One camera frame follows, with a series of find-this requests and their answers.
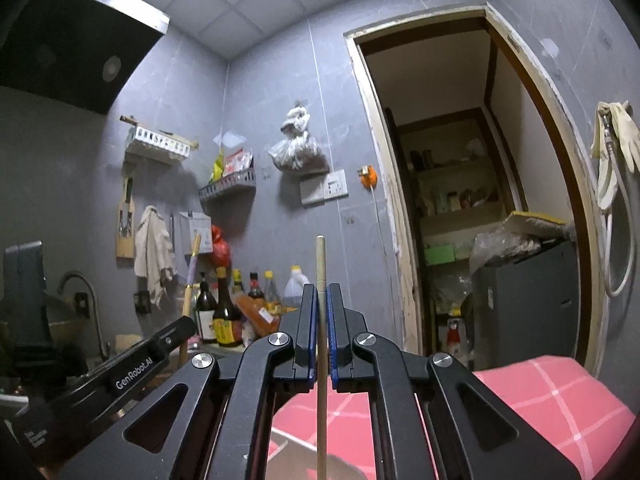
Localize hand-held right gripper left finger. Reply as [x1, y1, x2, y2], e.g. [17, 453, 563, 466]
[56, 283, 318, 480]

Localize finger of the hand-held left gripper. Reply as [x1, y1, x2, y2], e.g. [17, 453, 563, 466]
[150, 317, 197, 361]

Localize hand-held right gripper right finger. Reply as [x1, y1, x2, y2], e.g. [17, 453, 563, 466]
[327, 283, 582, 480]

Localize wooden chopstick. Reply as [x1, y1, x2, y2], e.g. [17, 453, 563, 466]
[316, 236, 328, 480]

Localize dark bottle white label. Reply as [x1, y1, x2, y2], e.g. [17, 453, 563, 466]
[194, 272, 218, 343]

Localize large oil jug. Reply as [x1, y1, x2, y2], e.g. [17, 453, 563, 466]
[282, 266, 313, 311]

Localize dark sauce bottle yellow cap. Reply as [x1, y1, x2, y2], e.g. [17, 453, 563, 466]
[212, 267, 243, 346]

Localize orange food packet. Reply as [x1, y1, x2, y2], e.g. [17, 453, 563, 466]
[235, 294, 281, 336]

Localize clear bottle yellow cap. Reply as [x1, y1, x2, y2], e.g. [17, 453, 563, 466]
[263, 271, 281, 311]

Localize wooden rolling pin purple wrap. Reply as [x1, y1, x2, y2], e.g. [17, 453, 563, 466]
[181, 234, 202, 361]

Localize hanging beige dishcloth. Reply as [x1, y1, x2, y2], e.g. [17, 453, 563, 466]
[134, 205, 177, 311]

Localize red plastic bag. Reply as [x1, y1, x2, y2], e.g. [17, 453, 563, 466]
[210, 225, 232, 268]

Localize white paper box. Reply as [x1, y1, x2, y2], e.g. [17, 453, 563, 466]
[180, 211, 213, 256]

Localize wooden knife block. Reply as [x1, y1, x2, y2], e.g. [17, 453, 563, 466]
[116, 175, 136, 259]

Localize metal faucet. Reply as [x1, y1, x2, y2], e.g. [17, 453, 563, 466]
[59, 271, 108, 361]

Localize green box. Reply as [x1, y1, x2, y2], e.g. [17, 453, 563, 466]
[424, 244, 456, 266]

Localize red white snack packet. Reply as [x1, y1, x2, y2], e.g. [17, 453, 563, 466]
[222, 147, 253, 178]

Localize pantry shelf unit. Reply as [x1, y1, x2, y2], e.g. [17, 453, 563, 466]
[397, 110, 506, 311]

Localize hanging clear plastic bag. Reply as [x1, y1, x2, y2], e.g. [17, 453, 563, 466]
[267, 102, 331, 176]

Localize crumpled clear plastic bag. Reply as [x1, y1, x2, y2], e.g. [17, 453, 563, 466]
[470, 222, 543, 273]

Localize pink checked cloth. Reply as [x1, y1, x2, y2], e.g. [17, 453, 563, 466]
[270, 355, 636, 480]

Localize yellow edged board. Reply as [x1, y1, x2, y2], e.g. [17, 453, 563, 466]
[502, 210, 576, 241]

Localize black range hood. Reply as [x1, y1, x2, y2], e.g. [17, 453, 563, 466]
[0, 0, 171, 116]

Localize cream rubber gloves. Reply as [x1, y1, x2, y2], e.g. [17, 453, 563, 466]
[591, 101, 640, 211]

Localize white wall socket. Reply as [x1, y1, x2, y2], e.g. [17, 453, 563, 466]
[300, 170, 349, 207]

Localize wooden door frame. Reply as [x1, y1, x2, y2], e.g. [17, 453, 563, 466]
[344, 2, 608, 376]

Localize grey wall basket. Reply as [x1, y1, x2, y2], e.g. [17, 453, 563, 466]
[199, 170, 257, 211]

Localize orange wall plug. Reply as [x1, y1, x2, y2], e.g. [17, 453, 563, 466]
[356, 164, 378, 192]

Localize white wall rack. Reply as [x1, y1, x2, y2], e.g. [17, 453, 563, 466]
[119, 115, 199, 163]

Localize white hose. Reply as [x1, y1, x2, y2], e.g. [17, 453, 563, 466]
[597, 110, 633, 298]

